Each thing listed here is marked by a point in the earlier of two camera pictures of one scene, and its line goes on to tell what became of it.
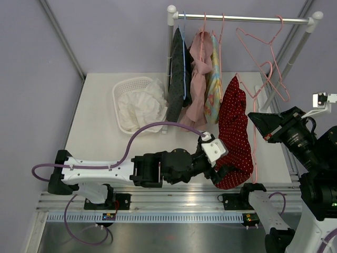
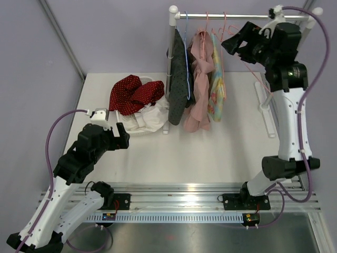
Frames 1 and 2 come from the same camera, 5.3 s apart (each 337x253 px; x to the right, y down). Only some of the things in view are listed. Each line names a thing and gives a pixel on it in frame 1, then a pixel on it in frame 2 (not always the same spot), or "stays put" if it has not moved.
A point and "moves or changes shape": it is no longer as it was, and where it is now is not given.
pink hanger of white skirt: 270,43 moves or changes shape
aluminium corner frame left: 64,38 stays put
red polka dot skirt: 234,132 to 129,95
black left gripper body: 199,166 to 110,142
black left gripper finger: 221,171 to 121,130
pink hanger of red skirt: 254,98 to 228,30
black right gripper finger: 266,122 to 232,45
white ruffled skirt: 139,108 stays put
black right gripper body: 293,130 to 257,49
